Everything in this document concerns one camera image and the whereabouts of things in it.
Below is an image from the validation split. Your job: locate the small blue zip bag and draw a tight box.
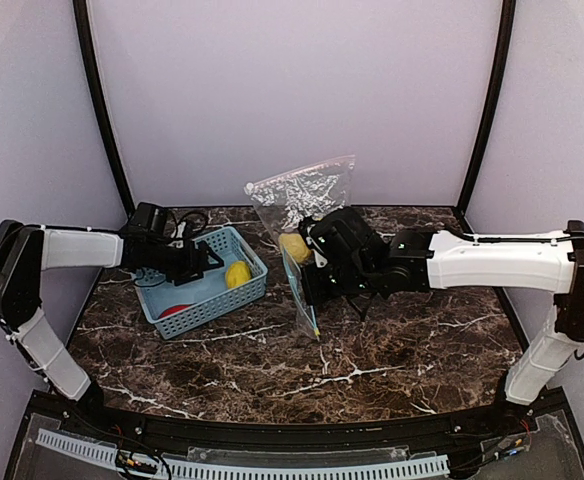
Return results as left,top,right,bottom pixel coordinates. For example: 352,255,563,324
282,247,320,341

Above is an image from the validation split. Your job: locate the red chili pepper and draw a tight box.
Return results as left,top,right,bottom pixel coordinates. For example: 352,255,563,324
159,304,189,319

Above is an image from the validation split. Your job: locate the large pink zip bag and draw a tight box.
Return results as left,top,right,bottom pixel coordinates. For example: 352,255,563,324
244,155,356,251

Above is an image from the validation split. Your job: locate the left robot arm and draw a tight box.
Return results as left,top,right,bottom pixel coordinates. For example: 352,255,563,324
0,203,224,405

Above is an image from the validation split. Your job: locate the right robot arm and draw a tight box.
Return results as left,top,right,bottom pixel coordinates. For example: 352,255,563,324
298,207,584,406

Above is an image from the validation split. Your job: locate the blue plastic basket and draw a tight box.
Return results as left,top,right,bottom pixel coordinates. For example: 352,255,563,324
134,226,268,340

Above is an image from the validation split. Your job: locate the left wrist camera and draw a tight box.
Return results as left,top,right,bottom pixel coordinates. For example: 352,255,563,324
169,210,209,248

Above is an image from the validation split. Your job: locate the white cable duct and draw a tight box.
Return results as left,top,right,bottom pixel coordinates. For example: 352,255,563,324
35,429,451,479

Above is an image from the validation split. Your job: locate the left black frame post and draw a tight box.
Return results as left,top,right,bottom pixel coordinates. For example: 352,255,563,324
72,0,135,217

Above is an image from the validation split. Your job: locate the black frame post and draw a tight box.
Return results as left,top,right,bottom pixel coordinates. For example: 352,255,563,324
72,0,135,217
456,0,517,216

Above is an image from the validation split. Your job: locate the right black frame post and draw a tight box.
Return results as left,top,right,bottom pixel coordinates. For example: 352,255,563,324
456,0,517,216

